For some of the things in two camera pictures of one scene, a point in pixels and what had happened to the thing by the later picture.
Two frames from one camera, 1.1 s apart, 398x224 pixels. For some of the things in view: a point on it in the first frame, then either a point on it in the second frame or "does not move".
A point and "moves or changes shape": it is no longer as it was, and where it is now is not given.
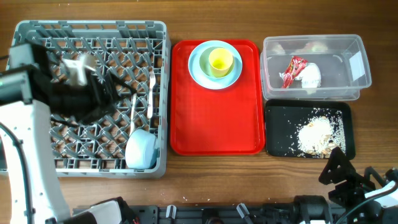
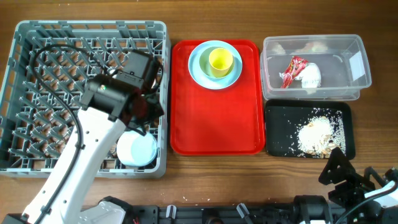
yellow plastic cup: (221, 61) does not move
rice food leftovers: (323, 131) does not move
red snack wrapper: (294, 66) does not move
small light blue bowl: (141, 151) moves or changes shape
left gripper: (99, 104) to (155, 109)
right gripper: (347, 171) does not move
